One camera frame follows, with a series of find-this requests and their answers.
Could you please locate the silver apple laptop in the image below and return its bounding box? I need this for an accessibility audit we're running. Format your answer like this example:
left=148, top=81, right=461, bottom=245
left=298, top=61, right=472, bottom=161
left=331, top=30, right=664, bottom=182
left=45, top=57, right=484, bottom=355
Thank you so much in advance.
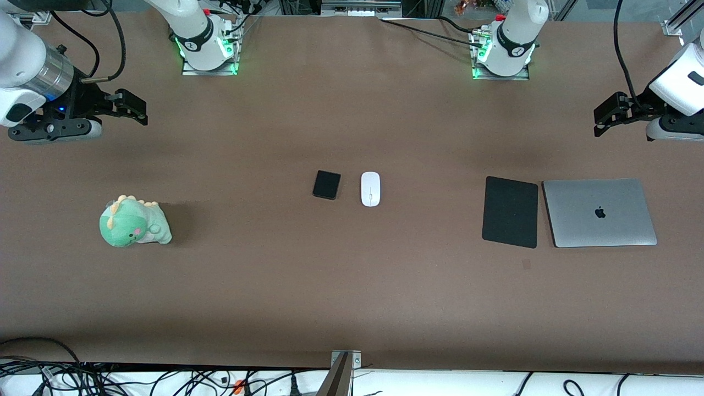
left=542, top=178, right=658, bottom=249

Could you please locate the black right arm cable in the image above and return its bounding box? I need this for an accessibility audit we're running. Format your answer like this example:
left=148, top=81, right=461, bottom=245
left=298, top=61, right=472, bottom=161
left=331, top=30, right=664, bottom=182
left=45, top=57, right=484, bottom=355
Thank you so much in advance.
left=49, top=0, right=128, bottom=84

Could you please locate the white computer mouse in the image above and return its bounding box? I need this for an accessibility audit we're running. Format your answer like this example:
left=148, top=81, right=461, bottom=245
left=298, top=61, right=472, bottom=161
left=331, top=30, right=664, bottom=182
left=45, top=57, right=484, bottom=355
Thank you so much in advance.
left=360, top=172, right=381, bottom=207

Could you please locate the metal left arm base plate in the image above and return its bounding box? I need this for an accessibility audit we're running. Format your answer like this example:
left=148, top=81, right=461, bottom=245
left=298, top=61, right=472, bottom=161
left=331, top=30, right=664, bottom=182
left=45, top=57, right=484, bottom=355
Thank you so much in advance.
left=469, top=30, right=531, bottom=82

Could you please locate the black mouse pad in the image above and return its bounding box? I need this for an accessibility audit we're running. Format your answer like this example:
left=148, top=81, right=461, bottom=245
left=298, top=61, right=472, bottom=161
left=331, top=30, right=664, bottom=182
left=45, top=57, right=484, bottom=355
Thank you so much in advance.
left=482, top=176, right=539, bottom=249

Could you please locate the black arched floor cable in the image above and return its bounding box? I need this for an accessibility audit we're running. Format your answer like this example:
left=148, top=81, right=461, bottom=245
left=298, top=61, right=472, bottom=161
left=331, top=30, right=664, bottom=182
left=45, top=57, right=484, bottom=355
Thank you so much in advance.
left=0, top=336, right=83, bottom=364

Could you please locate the black cable on table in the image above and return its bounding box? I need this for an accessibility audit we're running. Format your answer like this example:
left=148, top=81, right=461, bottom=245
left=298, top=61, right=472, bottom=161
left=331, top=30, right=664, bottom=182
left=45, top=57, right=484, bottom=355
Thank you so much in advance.
left=378, top=15, right=487, bottom=47

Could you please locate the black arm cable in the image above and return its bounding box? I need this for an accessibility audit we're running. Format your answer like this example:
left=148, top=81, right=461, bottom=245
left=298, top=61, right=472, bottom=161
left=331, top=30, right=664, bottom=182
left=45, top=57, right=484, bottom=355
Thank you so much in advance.
left=49, top=0, right=128, bottom=84
left=613, top=0, right=645, bottom=108

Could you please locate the aluminium profile post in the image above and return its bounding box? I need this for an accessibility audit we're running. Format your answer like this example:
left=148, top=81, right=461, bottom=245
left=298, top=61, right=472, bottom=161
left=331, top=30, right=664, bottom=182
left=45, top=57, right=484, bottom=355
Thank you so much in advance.
left=316, top=350, right=362, bottom=396

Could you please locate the grey metal box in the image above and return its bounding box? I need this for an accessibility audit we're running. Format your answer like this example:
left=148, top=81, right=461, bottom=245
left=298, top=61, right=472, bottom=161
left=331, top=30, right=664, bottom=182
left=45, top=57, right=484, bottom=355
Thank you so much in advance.
left=321, top=0, right=403, bottom=18

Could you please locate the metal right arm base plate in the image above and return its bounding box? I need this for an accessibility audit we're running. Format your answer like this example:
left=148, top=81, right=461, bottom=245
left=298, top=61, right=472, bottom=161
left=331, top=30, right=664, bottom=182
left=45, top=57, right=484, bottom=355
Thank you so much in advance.
left=181, top=22, right=243, bottom=77

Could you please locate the green dinosaur plush toy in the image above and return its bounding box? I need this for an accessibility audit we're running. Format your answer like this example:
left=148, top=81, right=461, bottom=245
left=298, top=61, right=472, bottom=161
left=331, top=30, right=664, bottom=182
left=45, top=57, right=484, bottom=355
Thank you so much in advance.
left=99, top=195, right=173, bottom=248

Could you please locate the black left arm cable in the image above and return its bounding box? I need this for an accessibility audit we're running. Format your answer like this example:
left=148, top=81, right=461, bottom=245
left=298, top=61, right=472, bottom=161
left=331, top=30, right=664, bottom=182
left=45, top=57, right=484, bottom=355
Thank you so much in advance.
left=613, top=0, right=645, bottom=108

